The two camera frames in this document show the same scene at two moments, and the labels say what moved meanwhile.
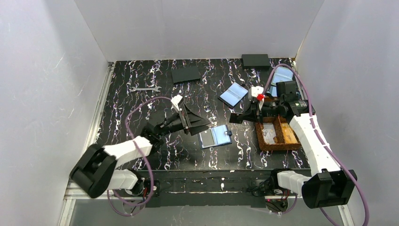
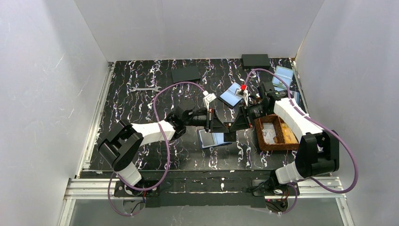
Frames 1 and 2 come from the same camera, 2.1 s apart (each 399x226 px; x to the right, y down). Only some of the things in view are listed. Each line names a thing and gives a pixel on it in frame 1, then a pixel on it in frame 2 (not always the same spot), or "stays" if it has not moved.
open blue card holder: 233,94 stays
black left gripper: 184,120 to 211,119
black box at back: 257,61 stays
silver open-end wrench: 155,88 stays
